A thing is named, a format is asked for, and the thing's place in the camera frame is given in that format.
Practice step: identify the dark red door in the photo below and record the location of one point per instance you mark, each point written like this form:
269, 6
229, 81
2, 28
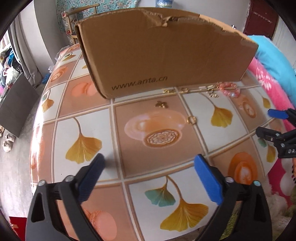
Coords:
261, 16

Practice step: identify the wooden chair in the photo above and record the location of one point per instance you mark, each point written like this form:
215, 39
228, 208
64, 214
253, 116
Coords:
74, 14

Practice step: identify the gold hoop earring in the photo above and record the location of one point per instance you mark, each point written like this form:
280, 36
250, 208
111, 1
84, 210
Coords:
188, 120

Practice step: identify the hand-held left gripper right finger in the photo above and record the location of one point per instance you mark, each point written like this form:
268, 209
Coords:
208, 178

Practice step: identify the blue pillow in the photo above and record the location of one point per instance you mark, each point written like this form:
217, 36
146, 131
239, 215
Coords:
275, 53

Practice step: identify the red mat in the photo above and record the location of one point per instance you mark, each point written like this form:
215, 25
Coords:
17, 228

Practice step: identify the pink floral blanket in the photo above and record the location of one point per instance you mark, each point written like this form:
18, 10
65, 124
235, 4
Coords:
272, 83

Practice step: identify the leaf patterned tablecloth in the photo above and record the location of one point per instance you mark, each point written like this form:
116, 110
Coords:
129, 150

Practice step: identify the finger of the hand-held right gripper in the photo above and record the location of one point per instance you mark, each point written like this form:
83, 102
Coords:
275, 113
266, 133

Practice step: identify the brown cardboard box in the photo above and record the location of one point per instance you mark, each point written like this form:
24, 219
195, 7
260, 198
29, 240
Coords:
161, 51

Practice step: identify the small gold charm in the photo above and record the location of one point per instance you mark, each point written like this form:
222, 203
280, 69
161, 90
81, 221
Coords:
213, 94

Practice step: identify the gold flower brooch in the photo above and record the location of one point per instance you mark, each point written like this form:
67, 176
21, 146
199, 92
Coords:
161, 104

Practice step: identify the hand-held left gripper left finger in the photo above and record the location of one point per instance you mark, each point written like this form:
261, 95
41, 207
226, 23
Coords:
92, 178

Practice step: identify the blue water bottle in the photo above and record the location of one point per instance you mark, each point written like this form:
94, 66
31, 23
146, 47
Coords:
164, 2

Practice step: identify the white fluffy blanket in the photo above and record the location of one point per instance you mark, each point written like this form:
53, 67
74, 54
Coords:
277, 199

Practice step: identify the grey curtain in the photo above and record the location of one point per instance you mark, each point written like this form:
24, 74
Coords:
30, 41

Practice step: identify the white shoe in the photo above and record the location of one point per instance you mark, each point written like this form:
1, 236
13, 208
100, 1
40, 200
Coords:
10, 138
7, 146

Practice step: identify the dark grey cabinet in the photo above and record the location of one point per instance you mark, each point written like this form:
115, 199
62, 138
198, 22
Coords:
16, 104

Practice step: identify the pile of clothes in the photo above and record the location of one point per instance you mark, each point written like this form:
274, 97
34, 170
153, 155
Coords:
9, 64

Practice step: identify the teal floral hanging cloth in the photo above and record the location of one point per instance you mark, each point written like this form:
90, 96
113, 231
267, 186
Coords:
108, 7

